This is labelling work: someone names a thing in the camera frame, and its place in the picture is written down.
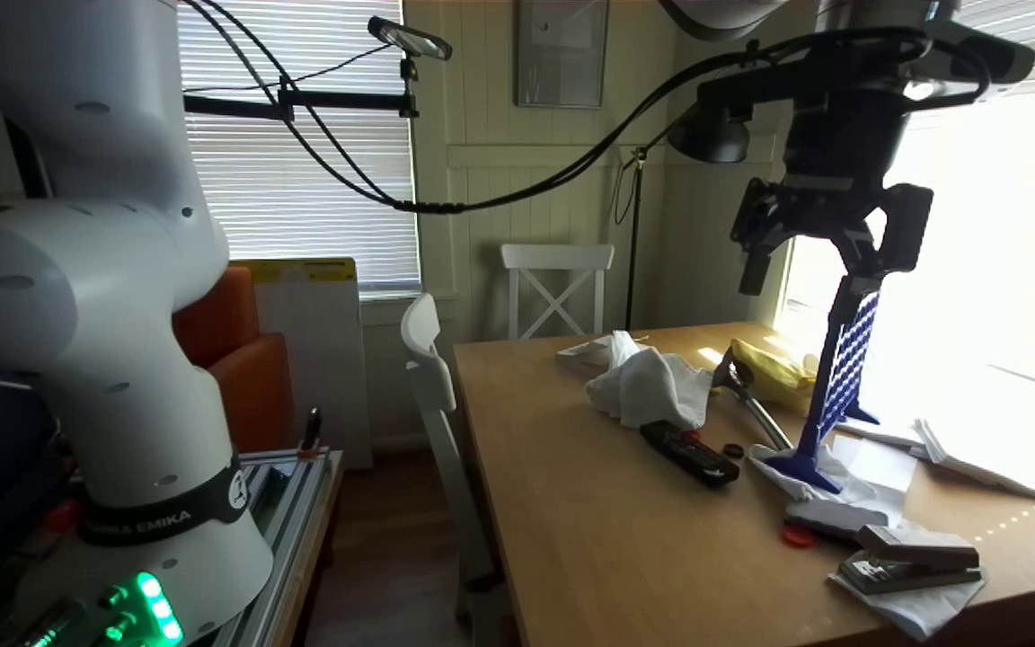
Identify grey stapler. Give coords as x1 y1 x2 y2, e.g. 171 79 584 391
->
838 524 984 597

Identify white board with yellow edge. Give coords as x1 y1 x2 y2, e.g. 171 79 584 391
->
232 257 376 471

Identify bright window with blinds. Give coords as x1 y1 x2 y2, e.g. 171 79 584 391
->
774 0 1035 401

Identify black floor lamp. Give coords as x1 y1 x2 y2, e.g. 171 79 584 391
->
614 102 753 332

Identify flat white box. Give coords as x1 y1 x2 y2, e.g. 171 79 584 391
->
555 336 615 379

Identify stack of white papers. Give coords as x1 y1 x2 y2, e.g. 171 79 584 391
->
839 415 1035 512

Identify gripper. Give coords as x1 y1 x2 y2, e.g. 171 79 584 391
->
730 88 935 297

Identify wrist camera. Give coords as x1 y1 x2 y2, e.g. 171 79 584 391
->
917 20 1035 89

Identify metal tool with black head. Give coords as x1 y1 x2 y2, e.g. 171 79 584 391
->
712 346 794 452

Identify window with white blinds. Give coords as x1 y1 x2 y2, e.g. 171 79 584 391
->
178 0 422 297

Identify black clamp with red base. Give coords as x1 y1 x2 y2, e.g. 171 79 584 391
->
297 406 324 460

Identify framed picture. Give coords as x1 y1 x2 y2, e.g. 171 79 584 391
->
514 0 611 110

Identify orange armchair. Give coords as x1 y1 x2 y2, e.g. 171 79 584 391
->
171 264 296 454

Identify black remote control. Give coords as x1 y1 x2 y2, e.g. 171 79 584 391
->
640 419 741 490

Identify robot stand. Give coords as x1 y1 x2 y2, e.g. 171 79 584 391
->
199 448 345 647

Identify white cross-back chair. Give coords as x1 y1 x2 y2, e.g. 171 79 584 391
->
500 243 615 341

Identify blue disc-drop game rack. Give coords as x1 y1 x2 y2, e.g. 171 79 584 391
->
764 272 884 494

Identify yellow bag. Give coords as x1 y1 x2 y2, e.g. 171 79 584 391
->
730 338 818 416

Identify camera on mount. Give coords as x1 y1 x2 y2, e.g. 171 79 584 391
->
181 15 454 123

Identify white paper sheet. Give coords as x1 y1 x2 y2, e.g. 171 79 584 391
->
827 548 988 642

